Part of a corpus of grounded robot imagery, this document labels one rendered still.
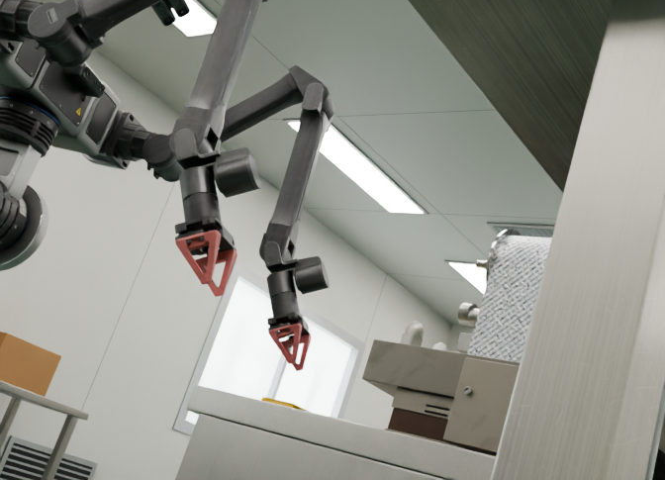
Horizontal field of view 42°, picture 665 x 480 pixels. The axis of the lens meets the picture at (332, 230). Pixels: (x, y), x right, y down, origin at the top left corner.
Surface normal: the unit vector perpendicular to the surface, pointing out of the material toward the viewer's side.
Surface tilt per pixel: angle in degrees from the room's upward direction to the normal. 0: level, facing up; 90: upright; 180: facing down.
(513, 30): 180
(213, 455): 90
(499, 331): 90
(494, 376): 90
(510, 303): 90
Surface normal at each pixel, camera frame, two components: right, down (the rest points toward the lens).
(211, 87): -0.16, -0.41
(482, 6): -0.31, 0.90
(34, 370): 0.78, 0.06
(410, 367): -0.56, -0.43
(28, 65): 0.93, 0.21
